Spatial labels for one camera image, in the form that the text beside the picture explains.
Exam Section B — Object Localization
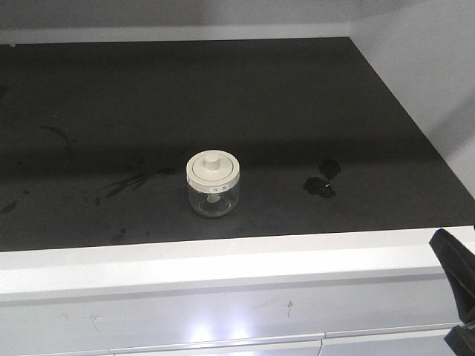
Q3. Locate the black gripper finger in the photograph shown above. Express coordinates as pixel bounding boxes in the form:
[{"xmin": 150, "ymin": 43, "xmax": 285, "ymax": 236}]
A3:
[
  {"xmin": 429, "ymin": 228, "xmax": 474, "ymax": 322},
  {"xmin": 444, "ymin": 326, "xmax": 475, "ymax": 356}
]

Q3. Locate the glass jar with white lid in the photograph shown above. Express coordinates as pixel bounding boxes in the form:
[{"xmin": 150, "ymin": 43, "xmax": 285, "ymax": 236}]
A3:
[{"xmin": 186, "ymin": 150, "xmax": 240, "ymax": 218}]

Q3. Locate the white fume hood cabinet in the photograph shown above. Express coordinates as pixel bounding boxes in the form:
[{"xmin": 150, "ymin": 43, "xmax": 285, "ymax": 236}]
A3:
[{"xmin": 1, "ymin": 1, "xmax": 474, "ymax": 355}]

